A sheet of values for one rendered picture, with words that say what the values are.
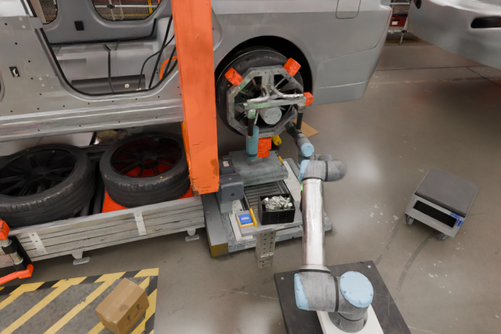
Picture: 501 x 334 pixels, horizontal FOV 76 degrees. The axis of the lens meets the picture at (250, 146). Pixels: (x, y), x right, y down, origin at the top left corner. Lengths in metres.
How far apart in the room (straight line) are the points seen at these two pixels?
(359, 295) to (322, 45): 1.58
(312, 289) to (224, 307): 0.76
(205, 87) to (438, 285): 1.96
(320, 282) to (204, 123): 0.96
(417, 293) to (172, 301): 1.55
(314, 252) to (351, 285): 0.21
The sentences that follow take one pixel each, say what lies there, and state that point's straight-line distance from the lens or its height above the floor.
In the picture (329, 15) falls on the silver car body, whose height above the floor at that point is 1.42.
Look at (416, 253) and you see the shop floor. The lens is 2.70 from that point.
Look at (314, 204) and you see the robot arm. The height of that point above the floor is 0.76.
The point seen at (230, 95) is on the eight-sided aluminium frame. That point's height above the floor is 0.96.
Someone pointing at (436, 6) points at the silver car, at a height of 1.18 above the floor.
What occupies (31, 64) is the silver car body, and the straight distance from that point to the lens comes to 2.24.
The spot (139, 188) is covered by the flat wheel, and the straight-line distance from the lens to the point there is 2.23.
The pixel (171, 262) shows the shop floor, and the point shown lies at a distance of 2.39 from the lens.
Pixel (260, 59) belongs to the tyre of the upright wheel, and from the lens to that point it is 2.21.
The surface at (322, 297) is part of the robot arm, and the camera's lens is 1.58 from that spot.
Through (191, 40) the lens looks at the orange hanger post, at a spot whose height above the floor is 1.48.
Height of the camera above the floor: 1.94
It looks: 36 degrees down
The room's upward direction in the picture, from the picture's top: 2 degrees clockwise
